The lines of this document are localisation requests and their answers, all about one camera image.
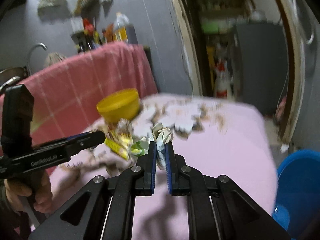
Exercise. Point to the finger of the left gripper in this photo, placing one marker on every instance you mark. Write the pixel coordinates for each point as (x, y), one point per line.
(76, 143)

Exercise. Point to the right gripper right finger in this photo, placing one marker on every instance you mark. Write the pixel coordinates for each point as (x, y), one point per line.
(217, 207)

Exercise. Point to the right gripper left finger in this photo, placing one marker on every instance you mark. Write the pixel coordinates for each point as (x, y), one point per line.
(103, 208)

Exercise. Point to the yellow snack wrapper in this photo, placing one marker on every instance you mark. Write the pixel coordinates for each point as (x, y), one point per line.
(119, 137)

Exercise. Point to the white paper trash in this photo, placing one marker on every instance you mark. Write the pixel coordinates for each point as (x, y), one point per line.
(161, 135)

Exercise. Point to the left hand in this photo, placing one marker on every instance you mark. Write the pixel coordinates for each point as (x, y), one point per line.
(43, 195)

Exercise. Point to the red plaid towel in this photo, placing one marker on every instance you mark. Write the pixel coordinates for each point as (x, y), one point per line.
(66, 93)

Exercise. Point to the yellow plastic bowl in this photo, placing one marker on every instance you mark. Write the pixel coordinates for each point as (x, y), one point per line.
(123, 104)

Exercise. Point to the pink floral tablecloth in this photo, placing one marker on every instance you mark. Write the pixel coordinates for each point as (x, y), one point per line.
(233, 143)

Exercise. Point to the metal wok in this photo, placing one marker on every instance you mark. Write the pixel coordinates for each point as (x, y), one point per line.
(12, 76)

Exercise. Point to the blue plastic basin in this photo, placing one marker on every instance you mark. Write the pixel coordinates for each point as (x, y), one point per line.
(297, 201)

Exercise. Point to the grey dish rag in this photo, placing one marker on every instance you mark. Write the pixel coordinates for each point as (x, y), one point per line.
(53, 58)

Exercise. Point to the metal sink faucet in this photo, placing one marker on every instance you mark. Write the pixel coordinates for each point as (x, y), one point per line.
(35, 58)

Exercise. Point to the white utensil holder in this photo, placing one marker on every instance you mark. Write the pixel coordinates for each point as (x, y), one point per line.
(77, 25)

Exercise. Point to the large cooking oil jug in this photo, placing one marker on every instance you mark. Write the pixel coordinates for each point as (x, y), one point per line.
(123, 29)

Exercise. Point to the red white sack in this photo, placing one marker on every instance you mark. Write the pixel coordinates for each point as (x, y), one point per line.
(222, 88)

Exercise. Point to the dark grey refrigerator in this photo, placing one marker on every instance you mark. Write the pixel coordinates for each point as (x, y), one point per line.
(260, 65)

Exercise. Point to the wooden door frame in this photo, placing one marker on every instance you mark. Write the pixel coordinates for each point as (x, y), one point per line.
(207, 36)

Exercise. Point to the wire wall shelf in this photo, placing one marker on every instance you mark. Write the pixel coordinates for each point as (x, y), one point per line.
(87, 6)

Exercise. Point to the white wall basket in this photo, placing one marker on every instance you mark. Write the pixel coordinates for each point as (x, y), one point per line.
(50, 3)

